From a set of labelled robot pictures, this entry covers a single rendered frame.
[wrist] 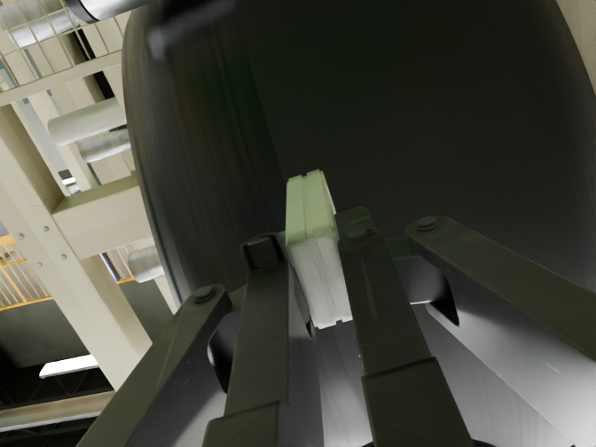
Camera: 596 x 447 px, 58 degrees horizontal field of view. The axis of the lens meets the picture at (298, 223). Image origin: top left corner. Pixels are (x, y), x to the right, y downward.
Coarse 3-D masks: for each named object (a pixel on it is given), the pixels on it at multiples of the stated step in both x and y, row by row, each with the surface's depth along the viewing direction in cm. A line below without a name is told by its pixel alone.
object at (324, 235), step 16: (320, 176) 20; (320, 192) 18; (320, 208) 17; (320, 224) 16; (320, 240) 15; (336, 240) 15; (320, 256) 15; (336, 256) 15; (336, 272) 16; (336, 288) 16; (336, 304) 16
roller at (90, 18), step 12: (72, 0) 32; (84, 0) 32; (96, 0) 32; (108, 0) 32; (120, 0) 32; (132, 0) 33; (144, 0) 33; (156, 0) 34; (84, 12) 33; (96, 12) 33; (108, 12) 33; (120, 12) 34
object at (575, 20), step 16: (560, 0) 50; (576, 0) 47; (592, 0) 45; (576, 16) 48; (592, 16) 46; (576, 32) 49; (592, 32) 46; (592, 48) 47; (592, 64) 48; (592, 80) 49
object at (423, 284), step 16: (352, 208) 18; (336, 224) 17; (352, 224) 17; (368, 224) 17; (384, 240) 15; (400, 240) 15; (400, 256) 14; (416, 256) 14; (400, 272) 14; (416, 272) 14; (432, 272) 14; (416, 288) 14; (432, 288) 14; (448, 288) 14
